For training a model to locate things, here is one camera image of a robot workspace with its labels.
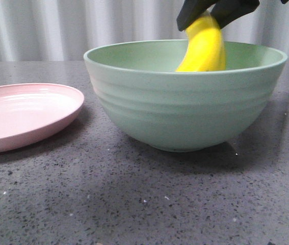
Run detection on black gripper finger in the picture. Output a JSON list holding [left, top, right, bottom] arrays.
[[211, 0, 259, 28], [176, 0, 217, 31]]

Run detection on yellow banana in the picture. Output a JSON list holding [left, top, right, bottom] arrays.
[[176, 11, 226, 72]]

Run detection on green ribbed bowl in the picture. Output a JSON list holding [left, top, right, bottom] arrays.
[[84, 40, 287, 152]]

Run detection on pink plate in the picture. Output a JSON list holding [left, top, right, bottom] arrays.
[[0, 83, 85, 152]]

